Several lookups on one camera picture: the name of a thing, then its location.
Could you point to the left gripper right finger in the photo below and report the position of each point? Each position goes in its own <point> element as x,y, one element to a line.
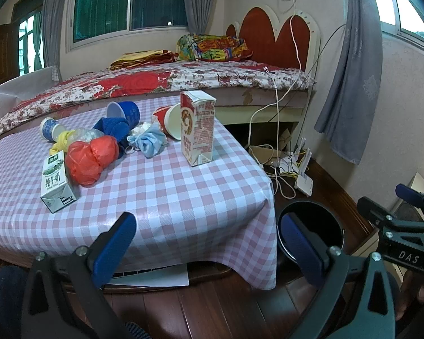
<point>329,269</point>

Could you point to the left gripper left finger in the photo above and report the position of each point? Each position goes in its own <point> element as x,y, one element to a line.
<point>63,297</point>

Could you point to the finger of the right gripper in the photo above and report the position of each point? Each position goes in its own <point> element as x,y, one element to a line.
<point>380,217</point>
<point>410,196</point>

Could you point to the green white milk carton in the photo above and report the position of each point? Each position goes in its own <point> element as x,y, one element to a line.
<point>56,189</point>

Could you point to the yellow cloth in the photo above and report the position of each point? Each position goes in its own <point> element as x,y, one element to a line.
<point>62,142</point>

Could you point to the blue cloth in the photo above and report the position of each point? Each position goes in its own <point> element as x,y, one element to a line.
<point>117,127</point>

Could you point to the light blue face mask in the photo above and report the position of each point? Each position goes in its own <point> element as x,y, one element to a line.
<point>148,143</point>

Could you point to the white tissue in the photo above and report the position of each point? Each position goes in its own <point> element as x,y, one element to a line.
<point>140,129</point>

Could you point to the tall red white carton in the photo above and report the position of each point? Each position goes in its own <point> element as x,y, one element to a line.
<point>197,126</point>

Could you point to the black trash bucket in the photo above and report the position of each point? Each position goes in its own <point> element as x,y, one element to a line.
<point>312,225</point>

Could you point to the person's right hand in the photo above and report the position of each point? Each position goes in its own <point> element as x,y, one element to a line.
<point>412,289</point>

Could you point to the grey right curtain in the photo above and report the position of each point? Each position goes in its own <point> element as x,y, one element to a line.
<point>349,110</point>

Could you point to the cardboard box under bed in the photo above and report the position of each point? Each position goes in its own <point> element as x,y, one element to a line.
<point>268,147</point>

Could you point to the red plastic bag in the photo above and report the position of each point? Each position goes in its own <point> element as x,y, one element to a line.
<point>86,161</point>

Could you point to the pink checkered tablecloth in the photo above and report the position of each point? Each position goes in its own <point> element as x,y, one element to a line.
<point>222,211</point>

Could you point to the clear plastic bag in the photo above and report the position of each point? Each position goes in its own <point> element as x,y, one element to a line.
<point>84,135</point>

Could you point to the blue white paper cup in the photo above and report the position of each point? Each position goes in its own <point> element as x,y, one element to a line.
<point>50,129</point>

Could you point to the bed with floral cover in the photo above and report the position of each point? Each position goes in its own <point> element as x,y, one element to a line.
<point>234,84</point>

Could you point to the red heart headboard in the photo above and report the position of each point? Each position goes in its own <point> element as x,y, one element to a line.
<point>289,41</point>

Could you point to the red white paper cup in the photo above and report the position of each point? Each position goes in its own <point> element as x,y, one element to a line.
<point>169,119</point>

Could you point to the white sheet covered furniture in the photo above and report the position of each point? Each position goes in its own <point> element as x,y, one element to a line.
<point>26,87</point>

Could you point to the colourful folded blanket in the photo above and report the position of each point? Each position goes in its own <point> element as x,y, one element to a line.
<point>210,48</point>

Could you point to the yellow red folded blanket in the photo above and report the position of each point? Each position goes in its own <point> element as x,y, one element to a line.
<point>143,58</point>

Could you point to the brown wooden door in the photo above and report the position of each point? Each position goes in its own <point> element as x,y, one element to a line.
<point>9,67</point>

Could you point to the window with green glass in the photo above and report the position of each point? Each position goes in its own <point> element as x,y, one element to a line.
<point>91,21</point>

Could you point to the grey left curtain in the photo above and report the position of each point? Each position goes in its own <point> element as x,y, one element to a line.
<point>52,14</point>

